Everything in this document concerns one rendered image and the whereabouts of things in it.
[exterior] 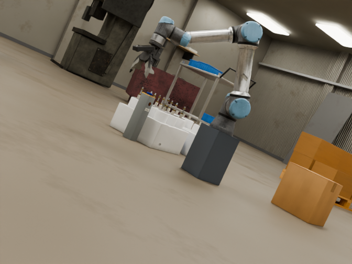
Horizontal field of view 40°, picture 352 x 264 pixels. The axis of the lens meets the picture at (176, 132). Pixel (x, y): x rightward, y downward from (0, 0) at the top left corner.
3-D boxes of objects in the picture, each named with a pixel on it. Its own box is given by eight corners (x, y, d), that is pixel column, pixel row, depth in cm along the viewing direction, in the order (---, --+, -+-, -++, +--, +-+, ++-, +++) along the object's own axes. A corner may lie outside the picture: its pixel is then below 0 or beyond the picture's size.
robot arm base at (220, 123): (237, 138, 286) (244, 123, 286) (219, 131, 277) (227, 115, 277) (221, 131, 298) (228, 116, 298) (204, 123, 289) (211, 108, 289)
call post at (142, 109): (135, 141, 317) (155, 98, 315) (130, 140, 311) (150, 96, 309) (128, 137, 321) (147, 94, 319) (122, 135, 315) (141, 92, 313)
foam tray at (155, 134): (178, 155, 351) (189, 132, 350) (150, 147, 318) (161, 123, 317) (139, 134, 371) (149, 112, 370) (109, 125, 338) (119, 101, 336)
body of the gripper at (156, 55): (155, 68, 263) (166, 49, 264) (145, 62, 257) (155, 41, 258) (147, 66, 269) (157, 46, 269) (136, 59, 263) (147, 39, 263)
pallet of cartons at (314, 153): (372, 220, 613) (395, 173, 609) (319, 199, 552) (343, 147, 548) (327, 196, 679) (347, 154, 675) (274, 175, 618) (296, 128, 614)
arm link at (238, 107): (243, 118, 282) (257, 24, 276) (250, 121, 267) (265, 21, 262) (223, 116, 281) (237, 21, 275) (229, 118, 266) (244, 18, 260)
